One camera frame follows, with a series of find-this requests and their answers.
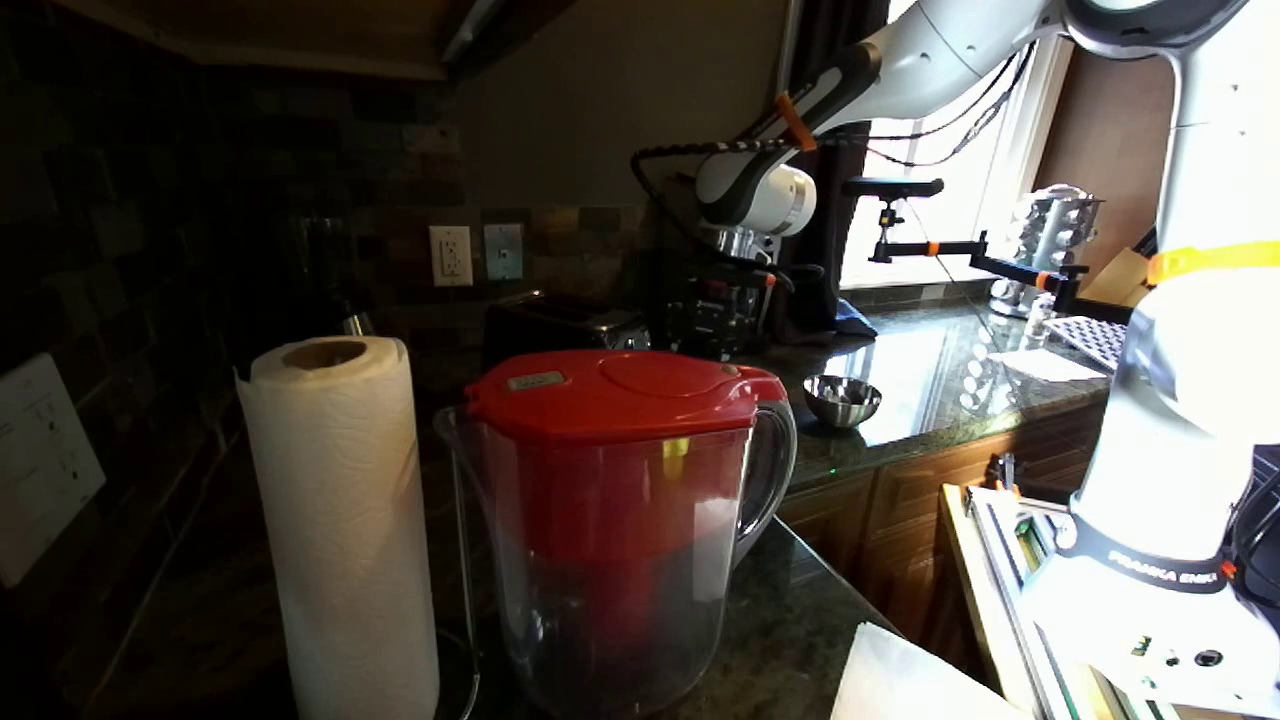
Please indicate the white paper towel roll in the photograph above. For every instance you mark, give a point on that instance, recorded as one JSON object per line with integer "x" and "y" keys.
{"x": 343, "y": 532}

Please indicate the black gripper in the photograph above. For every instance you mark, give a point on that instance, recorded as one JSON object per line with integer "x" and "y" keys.
{"x": 736, "y": 304}

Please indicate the wooden lower cabinet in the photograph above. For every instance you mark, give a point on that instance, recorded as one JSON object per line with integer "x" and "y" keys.
{"x": 906, "y": 523}

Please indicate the pale blue wall plate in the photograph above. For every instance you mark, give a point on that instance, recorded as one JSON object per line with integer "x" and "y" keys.
{"x": 506, "y": 250}

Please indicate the checkered cloth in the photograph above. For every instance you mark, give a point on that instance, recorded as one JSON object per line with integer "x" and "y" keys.
{"x": 1084, "y": 342}

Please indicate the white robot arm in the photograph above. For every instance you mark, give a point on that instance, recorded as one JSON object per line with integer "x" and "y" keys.
{"x": 933, "y": 54}

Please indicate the black and chrome toaster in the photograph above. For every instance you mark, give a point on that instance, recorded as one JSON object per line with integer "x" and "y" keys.
{"x": 560, "y": 324}

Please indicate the small steel bowl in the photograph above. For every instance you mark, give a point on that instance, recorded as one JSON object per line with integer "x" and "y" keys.
{"x": 841, "y": 402}

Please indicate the white paper sheet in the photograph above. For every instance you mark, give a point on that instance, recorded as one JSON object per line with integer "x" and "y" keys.
{"x": 921, "y": 681}

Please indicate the silver perforated metal holder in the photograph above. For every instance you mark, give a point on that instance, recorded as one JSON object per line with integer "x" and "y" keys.
{"x": 1046, "y": 242}

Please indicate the white robot mounting platform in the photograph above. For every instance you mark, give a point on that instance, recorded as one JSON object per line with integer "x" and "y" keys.
{"x": 1132, "y": 641}

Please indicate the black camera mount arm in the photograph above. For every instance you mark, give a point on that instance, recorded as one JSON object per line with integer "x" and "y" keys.
{"x": 963, "y": 255}

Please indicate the brown cardboard box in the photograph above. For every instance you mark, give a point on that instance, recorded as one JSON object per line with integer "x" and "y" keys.
{"x": 1119, "y": 277}

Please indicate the wooden cabinet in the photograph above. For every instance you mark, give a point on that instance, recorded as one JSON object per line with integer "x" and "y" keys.
{"x": 906, "y": 523}
{"x": 266, "y": 32}

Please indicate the wooden upper cabinet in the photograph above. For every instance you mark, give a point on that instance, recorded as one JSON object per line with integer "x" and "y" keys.
{"x": 266, "y": 32}

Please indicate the white wall outlet plate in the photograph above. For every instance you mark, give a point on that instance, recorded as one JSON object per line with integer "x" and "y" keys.
{"x": 42, "y": 472}

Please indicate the clear water pitcher red lid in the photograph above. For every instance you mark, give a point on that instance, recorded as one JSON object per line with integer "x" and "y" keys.
{"x": 613, "y": 532}

